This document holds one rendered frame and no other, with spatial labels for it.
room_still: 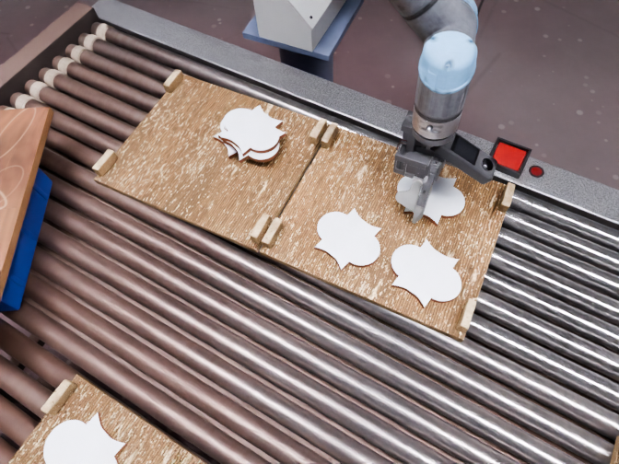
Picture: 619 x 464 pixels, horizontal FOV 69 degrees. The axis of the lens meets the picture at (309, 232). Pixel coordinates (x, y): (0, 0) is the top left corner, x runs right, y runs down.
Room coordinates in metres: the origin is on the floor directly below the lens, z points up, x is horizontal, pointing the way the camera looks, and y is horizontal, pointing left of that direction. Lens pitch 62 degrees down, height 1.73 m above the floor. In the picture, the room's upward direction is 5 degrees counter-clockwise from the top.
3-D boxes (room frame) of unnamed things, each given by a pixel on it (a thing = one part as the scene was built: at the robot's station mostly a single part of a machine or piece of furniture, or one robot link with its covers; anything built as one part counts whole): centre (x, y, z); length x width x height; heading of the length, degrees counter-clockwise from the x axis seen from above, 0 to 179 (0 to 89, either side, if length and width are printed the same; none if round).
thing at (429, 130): (0.48, -0.22, 1.16); 0.08 x 0.08 x 0.05
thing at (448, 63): (0.49, -0.22, 1.24); 0.09 x 0.08 x 0.11; 161
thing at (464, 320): (0.21, -0.26, 0.95); 0.06 x 0.02 x 0.03; 149
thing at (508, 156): (0.56, -0.44, 0.92); 0.06 x 0.06 x 0.01; 55
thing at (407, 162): (0.49, -0.22, 1.08); 0.09 x 0.08 x 0.12; 59
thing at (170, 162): (0.64, 0.19, 0.93); 0.41 x 0.35 x 0.02; 59
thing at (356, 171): (0.43, -0.16, 0.93); 0.41 x 0.35 x 0.02; 59
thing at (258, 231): (0.43, 0.10, 0.95); 0.06 x 0.02 x 0.03; 149
